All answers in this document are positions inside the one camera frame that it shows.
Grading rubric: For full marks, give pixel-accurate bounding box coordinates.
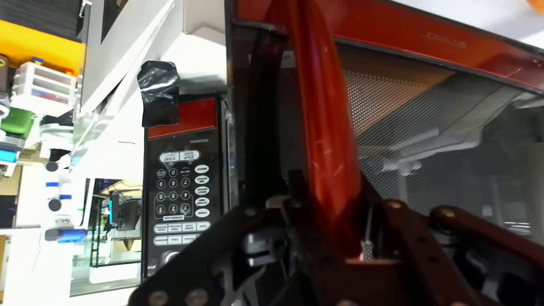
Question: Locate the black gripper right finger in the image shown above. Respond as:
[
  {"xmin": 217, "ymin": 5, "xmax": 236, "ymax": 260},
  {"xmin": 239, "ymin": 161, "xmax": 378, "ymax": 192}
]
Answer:
[{"xmin": 378, "ymin": 197, "xmax": 544, "ymax": 306}]

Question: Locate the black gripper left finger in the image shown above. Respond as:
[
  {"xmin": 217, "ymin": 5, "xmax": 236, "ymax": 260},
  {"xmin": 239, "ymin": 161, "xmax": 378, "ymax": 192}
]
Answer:
[{"xmin": 125, "ymin": 168, "xmax": 319, "ymax": 306}]

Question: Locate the red microwave door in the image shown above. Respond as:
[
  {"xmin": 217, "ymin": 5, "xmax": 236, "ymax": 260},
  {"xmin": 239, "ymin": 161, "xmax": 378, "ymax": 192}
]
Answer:
[{"xmin": 224, "ymin": 0, "xmax": 544, "ymax": 268}]

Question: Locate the red black microwave oven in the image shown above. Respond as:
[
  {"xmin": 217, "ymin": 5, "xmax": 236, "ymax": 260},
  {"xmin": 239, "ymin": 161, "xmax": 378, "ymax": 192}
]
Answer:
[{"xmin": 140, "ymin": 91, "xmax": 242, "ymax": 280}]

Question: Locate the white storage drawer unit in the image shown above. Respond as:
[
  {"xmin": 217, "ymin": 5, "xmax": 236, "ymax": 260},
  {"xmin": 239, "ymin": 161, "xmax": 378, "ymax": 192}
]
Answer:
[{"xmin": 10, "ymin": 57, "xmax": 78, "ymax": 117}]

